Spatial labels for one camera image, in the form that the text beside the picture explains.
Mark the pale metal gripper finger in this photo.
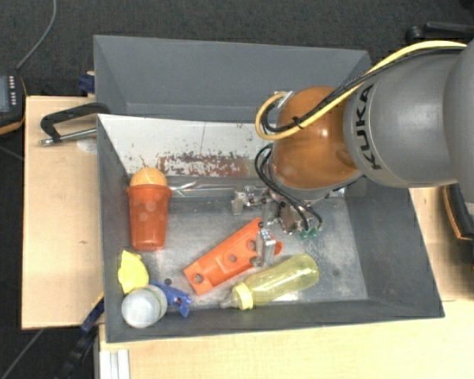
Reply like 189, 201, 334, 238
231, 186, 268, 216
254, 229, 278, 268

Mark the yellow clear plastic bottle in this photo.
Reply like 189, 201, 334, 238
219, 252, 321, 312

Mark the orange flat block with holes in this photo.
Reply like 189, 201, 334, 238
182, 216, 284, 297

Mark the orange plastic cup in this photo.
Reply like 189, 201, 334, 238
126, 183, 173, 253

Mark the yellow-orange onion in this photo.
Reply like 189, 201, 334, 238
129, 156, 168, 188

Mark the yellow crumpled piece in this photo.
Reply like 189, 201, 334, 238
117, 250, 150, 295

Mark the grey metal bin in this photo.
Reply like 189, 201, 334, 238
92, 34, 446, 345

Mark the white spray bottle blue trigger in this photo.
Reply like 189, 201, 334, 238
120, 281, 193, 329

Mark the pale wood board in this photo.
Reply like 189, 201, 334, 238
21, 95, 104, 331

